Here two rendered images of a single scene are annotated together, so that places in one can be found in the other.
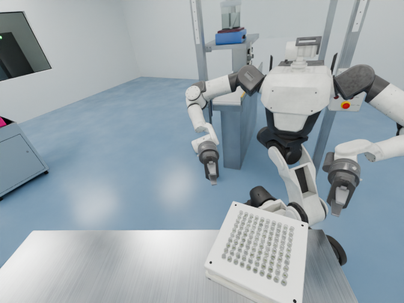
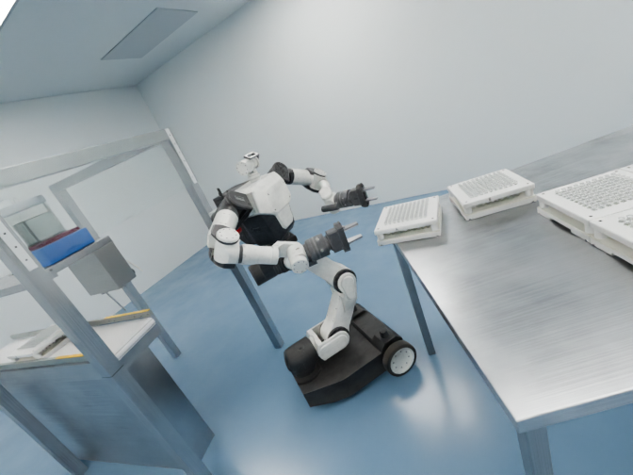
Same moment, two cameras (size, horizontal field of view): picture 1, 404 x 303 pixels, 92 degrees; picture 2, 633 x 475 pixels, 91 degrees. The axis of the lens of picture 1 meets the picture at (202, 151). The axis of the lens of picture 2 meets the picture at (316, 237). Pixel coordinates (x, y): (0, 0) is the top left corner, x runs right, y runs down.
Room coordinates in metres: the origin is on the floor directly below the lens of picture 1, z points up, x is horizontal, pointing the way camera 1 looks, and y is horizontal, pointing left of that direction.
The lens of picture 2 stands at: (0.72, 1.06, 1.48)
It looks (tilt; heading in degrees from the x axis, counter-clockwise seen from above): 21 degrees down; 269
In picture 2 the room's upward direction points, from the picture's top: 23 degrees counter-clockwise
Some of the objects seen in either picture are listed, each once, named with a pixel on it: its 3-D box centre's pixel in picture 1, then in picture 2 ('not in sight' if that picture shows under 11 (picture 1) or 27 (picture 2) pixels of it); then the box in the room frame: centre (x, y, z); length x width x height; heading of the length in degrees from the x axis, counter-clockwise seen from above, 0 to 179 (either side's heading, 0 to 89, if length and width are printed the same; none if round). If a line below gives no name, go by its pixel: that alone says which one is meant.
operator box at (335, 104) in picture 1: (348, 90); not in sight; (1.19, -0.99, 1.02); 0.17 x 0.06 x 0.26; 64
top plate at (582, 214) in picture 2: not in sight; (604, 194); (-0.12, 0.31, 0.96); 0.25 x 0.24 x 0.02; 76
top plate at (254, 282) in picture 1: (258, 244); (407, 214); (0.31, -0.13, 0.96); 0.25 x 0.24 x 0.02; 59
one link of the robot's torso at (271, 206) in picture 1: (276, 216); (327, 337); (0.86, -0.47, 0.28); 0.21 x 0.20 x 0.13; 15
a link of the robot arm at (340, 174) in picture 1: (342, 183); (353, 196); (0.43, -0.45, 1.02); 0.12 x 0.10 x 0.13; 141
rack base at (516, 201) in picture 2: not in sight; (488, 198); (-0.01, -0.07, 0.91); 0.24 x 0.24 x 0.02; 73
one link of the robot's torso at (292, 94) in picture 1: (294, 96); (258, 208); (0.90, -0.48, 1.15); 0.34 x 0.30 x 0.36; 59
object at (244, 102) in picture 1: (241, 83); (56, 354); (2.26, -0.56, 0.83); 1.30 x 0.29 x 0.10; 154
